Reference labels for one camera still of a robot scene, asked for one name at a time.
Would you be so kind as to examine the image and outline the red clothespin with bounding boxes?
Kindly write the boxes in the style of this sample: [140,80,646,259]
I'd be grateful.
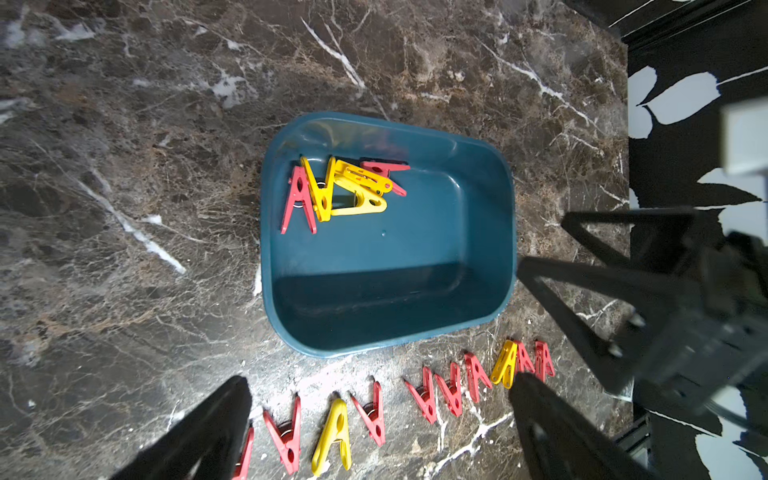
[232,424,254,480]
[464,352,493,403]
[535,340,556,383]
[263,394,302,475]
[514,341,535,374]
[404,366,437,424]
[360,159,410,197]
[350,380,386,447]
[281,166,317,234]
[435,362,463,417]

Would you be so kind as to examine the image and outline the red clothespin in box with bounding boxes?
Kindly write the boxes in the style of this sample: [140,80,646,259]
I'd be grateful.
[360,159,410,197]

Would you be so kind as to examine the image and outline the teal plastic storage box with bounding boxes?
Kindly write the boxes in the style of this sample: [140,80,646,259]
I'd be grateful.
[260,112,516,358]

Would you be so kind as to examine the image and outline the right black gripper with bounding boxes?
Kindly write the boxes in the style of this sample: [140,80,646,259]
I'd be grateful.
[517,208,767,420]

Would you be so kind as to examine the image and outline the yellow clothespin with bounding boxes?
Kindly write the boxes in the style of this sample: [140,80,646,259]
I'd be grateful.
[311,398,353,477]
[490,340,518,389]
[300,156,394,222]

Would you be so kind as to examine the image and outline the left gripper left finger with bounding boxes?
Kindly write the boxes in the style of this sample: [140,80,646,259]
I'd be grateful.
[113,375,252,479]

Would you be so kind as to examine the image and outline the yellow clothespin in box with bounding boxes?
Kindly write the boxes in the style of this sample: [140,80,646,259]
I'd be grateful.
[300,156,394,222]

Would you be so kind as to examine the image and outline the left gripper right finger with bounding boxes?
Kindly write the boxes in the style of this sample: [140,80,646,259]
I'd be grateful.
[509,373,657,479]

